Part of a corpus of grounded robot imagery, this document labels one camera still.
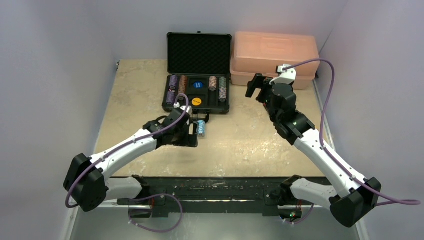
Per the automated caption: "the translucent pink storage box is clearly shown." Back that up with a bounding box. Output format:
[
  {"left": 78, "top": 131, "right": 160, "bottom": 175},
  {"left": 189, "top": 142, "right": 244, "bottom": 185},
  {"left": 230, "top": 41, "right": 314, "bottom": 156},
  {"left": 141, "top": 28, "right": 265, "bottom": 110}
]
[{"left": 230, "top": 31, "right": 319, "bottom": 86}]

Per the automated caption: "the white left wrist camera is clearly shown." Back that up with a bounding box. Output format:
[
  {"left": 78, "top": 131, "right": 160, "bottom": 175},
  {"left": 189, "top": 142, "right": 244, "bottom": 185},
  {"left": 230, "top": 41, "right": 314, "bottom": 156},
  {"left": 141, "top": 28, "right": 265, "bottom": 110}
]
[{"left": 173, "top": 102, "right": 193, "bottom": 115}]

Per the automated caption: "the pink blue chip stack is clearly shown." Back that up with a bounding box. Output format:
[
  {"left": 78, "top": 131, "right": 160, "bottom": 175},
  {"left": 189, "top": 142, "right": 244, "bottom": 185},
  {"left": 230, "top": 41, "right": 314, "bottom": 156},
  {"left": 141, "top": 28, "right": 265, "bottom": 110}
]
[{"left": 218, "top": 87, "right": 228, "bottom": 103}]

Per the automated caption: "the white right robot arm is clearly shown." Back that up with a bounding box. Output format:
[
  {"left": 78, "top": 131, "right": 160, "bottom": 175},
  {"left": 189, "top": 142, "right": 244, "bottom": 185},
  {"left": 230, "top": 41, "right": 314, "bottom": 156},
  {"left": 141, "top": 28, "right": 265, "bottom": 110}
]
[{"left": 245, "top": 73, "right": 382, "bottom": 228}]

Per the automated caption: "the purple chip stack upper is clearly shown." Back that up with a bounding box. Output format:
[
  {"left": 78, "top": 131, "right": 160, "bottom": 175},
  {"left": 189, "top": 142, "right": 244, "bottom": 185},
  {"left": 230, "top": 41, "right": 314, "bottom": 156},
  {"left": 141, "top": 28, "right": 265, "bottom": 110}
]
[{"left": 168, "top": 75, "right": 178, "bottom": 91}]

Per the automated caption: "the grey green chip stack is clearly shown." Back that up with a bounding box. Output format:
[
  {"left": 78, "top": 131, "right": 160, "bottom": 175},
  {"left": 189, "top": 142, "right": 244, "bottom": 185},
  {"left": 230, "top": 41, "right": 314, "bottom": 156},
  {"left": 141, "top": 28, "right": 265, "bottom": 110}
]
[{"left": 218, "top": 76, "right": 227, "bottom": 91}]

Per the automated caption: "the black poker set case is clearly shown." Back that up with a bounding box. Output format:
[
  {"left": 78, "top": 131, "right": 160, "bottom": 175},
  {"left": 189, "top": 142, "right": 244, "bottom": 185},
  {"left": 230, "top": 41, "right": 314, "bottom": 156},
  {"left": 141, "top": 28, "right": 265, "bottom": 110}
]
[{"left": 161, "top": 31, "right": 232, "bottom": 121}]

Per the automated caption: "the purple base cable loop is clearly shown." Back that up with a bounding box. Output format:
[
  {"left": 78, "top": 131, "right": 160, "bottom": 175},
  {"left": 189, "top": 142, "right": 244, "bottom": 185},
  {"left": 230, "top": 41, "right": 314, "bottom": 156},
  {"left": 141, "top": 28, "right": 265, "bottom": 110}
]
[{"left": 128, "top": 193, "right": 184, "bottom": 234}]

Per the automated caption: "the purple chip stack lower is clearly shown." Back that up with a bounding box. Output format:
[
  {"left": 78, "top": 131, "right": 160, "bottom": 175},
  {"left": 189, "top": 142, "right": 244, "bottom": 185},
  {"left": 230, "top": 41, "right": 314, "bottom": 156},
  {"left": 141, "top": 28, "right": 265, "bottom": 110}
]
[{"left": 165, "top": 91, "right": 176, "bottom": 106}]

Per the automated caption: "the pink poker chip stack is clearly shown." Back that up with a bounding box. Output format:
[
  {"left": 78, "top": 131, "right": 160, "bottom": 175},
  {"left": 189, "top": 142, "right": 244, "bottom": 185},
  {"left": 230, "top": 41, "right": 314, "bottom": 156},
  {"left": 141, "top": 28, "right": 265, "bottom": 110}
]
[{"left": 208, "top": 76, "right": 218, "bottom": 92}]

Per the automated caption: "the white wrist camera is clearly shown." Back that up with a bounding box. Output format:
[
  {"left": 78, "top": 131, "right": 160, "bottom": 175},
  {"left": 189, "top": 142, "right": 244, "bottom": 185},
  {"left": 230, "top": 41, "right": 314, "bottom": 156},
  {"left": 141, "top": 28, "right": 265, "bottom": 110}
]
[
  {"left": 269, "top": 64, "right": 297, "bottom": 85},
  {"left": 173, "top": 102, "right": 193, "bottom": 115}
]

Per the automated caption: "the yellow big blind button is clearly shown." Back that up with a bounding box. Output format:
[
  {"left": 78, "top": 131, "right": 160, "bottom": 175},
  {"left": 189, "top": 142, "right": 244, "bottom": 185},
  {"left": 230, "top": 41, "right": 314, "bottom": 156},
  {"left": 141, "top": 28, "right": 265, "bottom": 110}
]
[{"left": 191, "top": 97, "right": 203, "bottom": 106}]

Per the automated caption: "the light blue chip stack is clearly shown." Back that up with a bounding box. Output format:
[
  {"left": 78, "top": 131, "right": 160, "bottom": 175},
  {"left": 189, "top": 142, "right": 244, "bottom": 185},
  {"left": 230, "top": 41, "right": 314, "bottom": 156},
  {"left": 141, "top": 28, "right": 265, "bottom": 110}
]
[{"left": 197, "top": 120, "right": 206, "bottom": 137}]

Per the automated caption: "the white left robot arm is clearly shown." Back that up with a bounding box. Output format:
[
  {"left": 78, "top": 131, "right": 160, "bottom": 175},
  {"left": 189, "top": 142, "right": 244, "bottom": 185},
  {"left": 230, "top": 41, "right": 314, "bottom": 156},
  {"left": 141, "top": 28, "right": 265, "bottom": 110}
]
[{"left": 63, "top": 92, "right": 199, "bottom": 212}]

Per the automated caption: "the brown chip stack upright-facing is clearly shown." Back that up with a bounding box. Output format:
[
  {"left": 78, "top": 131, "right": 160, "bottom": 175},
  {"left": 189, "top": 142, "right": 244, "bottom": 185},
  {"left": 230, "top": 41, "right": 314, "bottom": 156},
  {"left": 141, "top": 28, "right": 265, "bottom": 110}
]
[{"left": 178, "top": 75, "right": 188, "bottom": 94}]

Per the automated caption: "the brown chip stack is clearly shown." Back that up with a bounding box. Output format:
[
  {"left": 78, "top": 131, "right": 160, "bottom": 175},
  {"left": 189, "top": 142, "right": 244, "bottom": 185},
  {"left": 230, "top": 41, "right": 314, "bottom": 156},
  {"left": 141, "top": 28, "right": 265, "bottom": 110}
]
[{"left": 177, "top": 90, "right": 186, "bottom": 101}]

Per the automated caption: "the purple chip stack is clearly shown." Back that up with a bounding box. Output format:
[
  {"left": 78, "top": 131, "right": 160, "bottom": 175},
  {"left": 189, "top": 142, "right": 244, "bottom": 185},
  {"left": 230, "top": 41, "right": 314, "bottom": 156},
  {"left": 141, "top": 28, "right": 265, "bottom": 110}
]
[
  {"left": 168, "top": 75, "right": 178, "bottom": 91},
  {"left": 165, "top": 91, "right": 176, "bottom": 106}
]

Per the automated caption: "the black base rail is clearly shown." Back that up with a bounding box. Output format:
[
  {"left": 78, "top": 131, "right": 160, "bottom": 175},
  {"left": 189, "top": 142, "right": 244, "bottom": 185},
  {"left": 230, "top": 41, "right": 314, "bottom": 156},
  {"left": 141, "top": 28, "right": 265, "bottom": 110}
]
[{"left": 117, "top": 177, "right": 324, "bottom": 219}]

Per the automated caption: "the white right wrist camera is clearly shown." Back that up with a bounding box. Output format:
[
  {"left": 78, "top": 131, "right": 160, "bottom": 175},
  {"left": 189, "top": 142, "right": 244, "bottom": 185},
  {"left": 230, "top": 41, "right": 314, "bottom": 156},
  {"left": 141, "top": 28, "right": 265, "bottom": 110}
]
[{"left": 269, "top": 64, "right": 297, "bottom": 85}]

